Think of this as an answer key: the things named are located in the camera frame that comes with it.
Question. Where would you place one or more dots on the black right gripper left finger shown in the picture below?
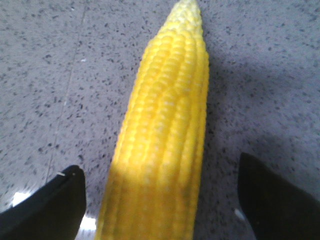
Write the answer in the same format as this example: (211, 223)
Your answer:
(54, 212)

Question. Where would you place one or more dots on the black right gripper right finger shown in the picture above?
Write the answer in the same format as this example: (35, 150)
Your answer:
(275, 208)

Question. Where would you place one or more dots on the yellow corn cob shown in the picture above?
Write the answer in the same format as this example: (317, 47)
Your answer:
(153, 182)

